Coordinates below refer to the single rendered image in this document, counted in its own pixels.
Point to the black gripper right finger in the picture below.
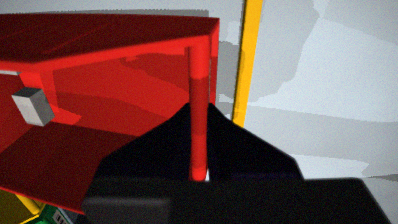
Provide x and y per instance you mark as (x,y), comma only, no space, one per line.
(242,155)

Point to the dark grey shelf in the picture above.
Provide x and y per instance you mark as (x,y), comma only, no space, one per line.
(69,215)

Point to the yellow vertical bar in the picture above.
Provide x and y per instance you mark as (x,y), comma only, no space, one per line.
(248,40)

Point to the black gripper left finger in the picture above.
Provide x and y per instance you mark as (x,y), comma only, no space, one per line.
(156,153)

